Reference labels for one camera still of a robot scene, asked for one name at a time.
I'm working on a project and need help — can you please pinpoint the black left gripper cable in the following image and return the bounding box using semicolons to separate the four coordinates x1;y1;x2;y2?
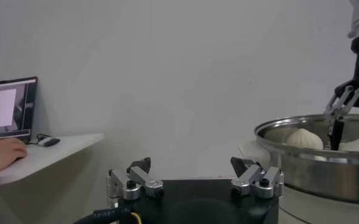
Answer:
74;206;143;224

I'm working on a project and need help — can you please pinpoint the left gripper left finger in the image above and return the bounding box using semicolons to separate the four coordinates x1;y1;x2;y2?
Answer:
105;156;165;201

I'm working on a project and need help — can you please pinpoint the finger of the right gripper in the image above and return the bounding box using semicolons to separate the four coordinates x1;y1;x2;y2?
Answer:
323;85;359;152

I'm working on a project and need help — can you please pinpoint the small black white cabled device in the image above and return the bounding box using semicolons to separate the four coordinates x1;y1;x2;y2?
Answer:
37;133;61;147

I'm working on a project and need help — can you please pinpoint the person's bare hand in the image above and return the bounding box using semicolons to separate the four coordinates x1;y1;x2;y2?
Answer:
0;137;27;178

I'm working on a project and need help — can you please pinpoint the black laptop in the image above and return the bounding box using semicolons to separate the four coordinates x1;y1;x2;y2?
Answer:
0;76;38;144

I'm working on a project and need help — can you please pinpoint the stainless steel steamer basket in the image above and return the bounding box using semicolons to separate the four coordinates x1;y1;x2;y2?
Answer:
254;114;359;205

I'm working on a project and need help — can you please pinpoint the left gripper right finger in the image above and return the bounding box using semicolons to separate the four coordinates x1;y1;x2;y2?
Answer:
230;156;285;200

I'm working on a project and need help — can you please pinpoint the white side table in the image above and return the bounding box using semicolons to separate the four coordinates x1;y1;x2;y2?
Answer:
0;133;104;187

